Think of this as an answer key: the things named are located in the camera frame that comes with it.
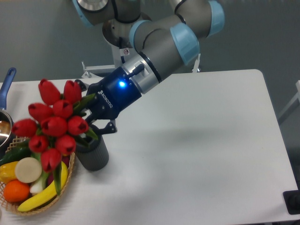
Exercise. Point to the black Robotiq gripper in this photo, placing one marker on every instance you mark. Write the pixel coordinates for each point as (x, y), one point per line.
(113, 94)

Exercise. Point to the red tulip bouquet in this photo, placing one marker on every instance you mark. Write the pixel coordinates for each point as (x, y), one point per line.
(56, 125)

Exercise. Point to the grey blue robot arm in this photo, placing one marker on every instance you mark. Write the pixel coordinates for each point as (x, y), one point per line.
(157, 48)

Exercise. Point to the dark grey ribbed vase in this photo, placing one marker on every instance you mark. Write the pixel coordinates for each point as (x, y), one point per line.
(95, 156)

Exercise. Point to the dark red fruit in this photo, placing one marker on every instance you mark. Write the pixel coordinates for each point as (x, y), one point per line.
(66, 160)

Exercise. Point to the green cucumber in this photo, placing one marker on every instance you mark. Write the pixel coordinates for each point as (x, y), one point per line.
(15, 154)

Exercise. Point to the beige round disc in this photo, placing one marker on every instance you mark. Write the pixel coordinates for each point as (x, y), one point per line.
(28, 170)

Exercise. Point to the yellow banana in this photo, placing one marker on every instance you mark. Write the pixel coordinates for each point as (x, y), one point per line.
(47, 194)

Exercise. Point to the green bok choy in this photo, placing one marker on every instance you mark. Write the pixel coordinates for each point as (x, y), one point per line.
(40, 184)

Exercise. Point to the yellow bell pepper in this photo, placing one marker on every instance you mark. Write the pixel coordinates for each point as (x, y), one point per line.
(7, 172)

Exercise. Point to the orange fruit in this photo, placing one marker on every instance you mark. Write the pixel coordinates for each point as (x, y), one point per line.
(16, 191)

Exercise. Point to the woven wicker basket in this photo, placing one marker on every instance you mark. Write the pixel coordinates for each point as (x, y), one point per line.
(12, 207)

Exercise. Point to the black device at edge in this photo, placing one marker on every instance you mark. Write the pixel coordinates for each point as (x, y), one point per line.
(292, 201)

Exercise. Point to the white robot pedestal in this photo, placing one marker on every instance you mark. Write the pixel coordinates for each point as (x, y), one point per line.
(118, 61)

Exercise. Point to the blue handled saucepan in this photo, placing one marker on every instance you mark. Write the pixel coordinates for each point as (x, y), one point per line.
(6, 122)

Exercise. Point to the white frame at right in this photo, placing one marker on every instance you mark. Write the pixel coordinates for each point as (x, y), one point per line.
(291, 106)

